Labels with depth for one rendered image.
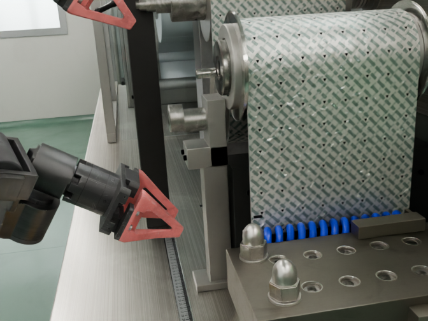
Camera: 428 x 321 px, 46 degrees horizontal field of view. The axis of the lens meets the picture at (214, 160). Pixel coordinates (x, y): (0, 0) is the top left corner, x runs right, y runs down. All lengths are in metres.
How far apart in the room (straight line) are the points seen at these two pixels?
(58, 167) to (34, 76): 5.70
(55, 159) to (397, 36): 0.46
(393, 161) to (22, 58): 5.78
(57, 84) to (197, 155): 5.61
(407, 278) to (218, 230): 0.30
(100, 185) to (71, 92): 5.67
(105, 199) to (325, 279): 0.28
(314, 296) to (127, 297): 0.36
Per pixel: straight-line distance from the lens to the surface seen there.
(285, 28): 0.67
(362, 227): 0.69
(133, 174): 0.67
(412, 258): 0.67
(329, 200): 0.73
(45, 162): 0.63
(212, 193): 0.76
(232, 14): 0.68
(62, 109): 6.35
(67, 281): 0.91
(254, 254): 0.63
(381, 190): 0.76
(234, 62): 0.64
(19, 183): 0.60
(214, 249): 0.80
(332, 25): 0.70
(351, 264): 0.64
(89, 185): 0.64
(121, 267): 0.92
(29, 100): 6.38
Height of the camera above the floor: 1.34
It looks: 18 degrees down
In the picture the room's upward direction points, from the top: 3 degrees counter-clockwise
